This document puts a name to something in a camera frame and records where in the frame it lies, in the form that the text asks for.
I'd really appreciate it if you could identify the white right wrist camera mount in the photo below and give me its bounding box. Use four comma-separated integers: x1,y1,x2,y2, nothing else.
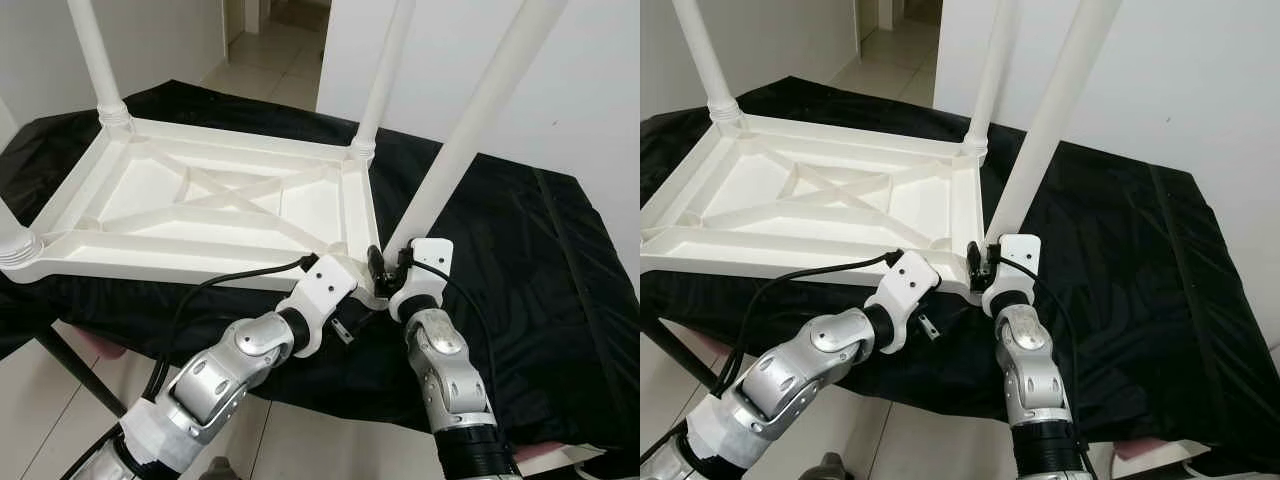
980,233,1043,319
388,238,454,323

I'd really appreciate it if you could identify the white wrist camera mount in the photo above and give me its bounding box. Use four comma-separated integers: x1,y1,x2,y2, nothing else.
980,233,1043,319
278,253,358,358
862,250,941,353
388,238,454,323

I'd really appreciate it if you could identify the black table cloth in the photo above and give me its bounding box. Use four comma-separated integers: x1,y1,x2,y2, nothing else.
640,75,1280,471
0,80,641,466

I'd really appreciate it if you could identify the white plastic children table top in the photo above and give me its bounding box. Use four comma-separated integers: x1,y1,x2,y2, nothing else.
0,115,386,306
640,112,991,296

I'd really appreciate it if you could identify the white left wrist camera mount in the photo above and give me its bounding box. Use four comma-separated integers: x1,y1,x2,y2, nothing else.
278,253,358,358
862,250,941,353

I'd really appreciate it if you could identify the white plastic table leg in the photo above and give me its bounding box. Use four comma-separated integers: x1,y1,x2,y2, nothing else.
985,0,1123,246
672,0,743,126
385,0,571,256
0,195,46,269
68,0,133,129
350,0,416,161
962,0,1021,163

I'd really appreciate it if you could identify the pink table with black legs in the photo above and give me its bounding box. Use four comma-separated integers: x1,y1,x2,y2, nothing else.
35,328,573,473
640,328,1173,463

